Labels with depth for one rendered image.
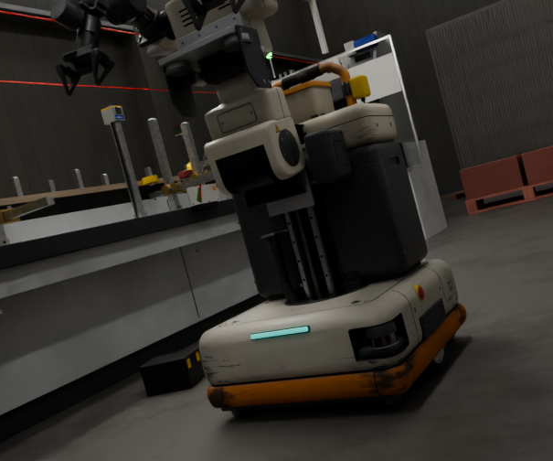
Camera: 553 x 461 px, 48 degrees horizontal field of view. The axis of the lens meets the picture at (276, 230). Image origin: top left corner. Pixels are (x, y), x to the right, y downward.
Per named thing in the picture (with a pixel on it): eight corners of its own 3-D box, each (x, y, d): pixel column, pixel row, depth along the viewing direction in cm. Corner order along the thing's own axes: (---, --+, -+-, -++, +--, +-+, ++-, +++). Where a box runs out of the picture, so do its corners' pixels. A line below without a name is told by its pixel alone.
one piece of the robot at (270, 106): (247, 196, 203) (182, 10, 194) (351, 165, 184) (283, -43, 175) (203, 218, 181) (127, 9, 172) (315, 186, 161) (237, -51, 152)
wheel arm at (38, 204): (56, 206, 215) (52, 194, 215) (47, 207, 212) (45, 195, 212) (-18, 231, 237) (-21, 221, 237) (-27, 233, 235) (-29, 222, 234)
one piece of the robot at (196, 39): (203, 118, 183) (184, 46, 182) (281, 87, 169) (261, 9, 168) (168, 118, 169) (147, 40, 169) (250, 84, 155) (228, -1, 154)
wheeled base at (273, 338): (309, 345, 241) (292, 283, 241) (472, 324, 208) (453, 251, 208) (207, 417, 184) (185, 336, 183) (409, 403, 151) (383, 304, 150)
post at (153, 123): (182, 210, 310) (156, 117, 309) (177, 211, 307) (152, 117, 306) (176, 212, 312) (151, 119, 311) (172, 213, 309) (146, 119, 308)
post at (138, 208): (147, 216, 288) (122, 121, 287) (140, 217, 284) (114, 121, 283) (141, 218, 291) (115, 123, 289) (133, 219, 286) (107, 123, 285)
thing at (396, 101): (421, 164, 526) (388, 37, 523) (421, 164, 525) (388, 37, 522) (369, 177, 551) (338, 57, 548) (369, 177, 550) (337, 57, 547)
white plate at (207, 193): (220, 200, 338) (216, 183, 338) (191, 207, 316) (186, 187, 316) (219, 200, 339) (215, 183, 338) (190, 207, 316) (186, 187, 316)
